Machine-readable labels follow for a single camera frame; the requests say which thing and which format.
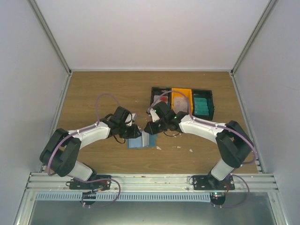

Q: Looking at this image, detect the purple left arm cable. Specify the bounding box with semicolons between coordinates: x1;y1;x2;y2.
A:
46;93;121;208

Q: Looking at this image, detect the black storage bin with holders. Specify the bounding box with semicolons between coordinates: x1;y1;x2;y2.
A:
192;89;215;121

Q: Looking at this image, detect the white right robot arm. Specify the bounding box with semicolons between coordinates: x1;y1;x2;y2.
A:
144;101;256;190

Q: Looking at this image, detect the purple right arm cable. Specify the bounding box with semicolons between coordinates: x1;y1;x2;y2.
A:
147;90;258;209

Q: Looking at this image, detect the pink white card stack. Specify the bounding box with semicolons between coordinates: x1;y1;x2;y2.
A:
173;97;188;113

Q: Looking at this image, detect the aluminium mounting rail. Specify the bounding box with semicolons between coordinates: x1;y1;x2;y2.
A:
25;173;278;192

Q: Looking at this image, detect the black storage bin with cards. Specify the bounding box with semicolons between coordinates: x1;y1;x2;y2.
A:
150;87;172;117

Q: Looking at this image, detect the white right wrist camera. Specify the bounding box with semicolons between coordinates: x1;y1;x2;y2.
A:
150;108;160;122

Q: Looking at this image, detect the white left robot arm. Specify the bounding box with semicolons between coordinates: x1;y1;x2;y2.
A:
39;106;142;189

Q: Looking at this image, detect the grey slotted cable duct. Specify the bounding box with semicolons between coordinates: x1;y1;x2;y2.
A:
36;192;210;203

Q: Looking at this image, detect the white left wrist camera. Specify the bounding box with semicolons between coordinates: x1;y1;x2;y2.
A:
125;113;137;127

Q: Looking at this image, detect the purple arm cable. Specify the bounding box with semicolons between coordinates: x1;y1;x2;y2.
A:
46;93;121;208
147;90;258;209

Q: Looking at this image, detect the teal card holder stack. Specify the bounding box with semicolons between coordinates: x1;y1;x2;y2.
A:
194;97;209;116

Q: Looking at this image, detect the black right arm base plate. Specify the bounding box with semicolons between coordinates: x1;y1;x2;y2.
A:
188;174;235;206

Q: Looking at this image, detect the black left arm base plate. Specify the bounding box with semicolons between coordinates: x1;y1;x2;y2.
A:
66;174;112;206

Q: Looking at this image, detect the red white card stack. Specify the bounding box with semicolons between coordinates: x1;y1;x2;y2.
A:
153;95;169;105

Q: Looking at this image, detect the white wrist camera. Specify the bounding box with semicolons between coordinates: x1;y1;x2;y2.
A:
150;108;160;122
125;113;137;127

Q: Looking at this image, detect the teal leather card holder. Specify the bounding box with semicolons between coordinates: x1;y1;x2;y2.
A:
127;131;158;149

